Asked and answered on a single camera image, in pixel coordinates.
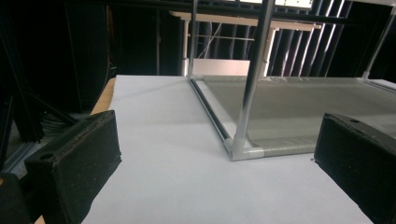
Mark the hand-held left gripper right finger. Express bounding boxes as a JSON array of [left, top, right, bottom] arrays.
[[313, 112, 396, 224]]

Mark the white background table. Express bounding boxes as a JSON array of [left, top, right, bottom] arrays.
[[169, 10, 322, 77]]

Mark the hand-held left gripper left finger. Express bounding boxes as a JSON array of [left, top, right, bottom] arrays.
[[23, 109, 122, 224]]

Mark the metal frame rack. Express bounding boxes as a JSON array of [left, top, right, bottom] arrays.
[[186, 0, 396, 162]]

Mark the black stand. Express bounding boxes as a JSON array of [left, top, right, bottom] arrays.
[[0, 18, 78, 171]]

